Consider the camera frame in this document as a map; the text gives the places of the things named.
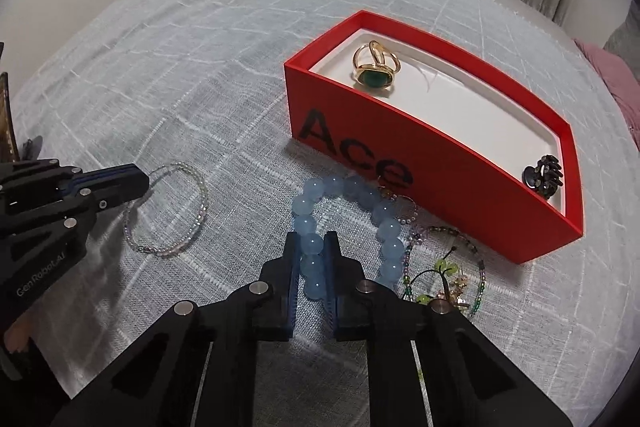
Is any grey quilted pillow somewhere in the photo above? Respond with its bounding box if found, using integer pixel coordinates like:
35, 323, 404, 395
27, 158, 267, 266
602, 2, 640, 58

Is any clear small bead bracelet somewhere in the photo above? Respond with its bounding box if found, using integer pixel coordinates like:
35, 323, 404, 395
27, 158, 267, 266
123, 163, 209, 256

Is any small pearl hoop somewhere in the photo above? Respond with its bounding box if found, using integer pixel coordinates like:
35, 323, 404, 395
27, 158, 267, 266
377, 187, 418, 224

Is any light blue bead bracelet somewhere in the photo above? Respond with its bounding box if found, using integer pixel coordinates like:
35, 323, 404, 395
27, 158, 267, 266
291, 175, 407, 303

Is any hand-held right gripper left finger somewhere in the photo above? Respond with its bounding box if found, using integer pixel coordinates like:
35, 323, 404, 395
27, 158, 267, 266
50, 231, 303, 427

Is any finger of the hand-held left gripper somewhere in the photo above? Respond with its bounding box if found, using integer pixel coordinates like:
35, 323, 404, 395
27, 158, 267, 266
52, 173, 151, 238
0, 159, 140, 198

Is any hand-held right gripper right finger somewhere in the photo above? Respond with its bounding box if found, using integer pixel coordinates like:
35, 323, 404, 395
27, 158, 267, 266
322, 231, 573, 427

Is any brown curved object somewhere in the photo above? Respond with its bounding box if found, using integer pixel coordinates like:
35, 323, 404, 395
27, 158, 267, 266
0, 72, 23, 162

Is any black hair clip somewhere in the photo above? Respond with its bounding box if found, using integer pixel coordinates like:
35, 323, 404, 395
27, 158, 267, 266
522, 155, 564, 199

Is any grey checked bedspread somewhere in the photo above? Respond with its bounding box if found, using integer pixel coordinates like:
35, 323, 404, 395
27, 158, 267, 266
10, 0, 636, 427

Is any red cardboard box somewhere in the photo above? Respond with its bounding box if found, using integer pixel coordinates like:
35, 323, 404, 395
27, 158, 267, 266
283, 10, 586, 265

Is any pink pillow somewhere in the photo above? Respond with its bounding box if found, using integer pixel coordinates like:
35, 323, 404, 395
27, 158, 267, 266
574, 38, 640, 142

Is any multicolour seed bead bracelet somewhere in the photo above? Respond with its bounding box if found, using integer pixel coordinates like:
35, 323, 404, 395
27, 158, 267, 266
404, 227, 488, 317

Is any gold ring with green stone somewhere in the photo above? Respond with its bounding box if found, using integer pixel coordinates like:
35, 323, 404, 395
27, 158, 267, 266
352, 40, 402, 92

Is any person's left hand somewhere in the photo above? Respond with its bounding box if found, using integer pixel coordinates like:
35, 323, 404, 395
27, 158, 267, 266
2, 319, 33, 355

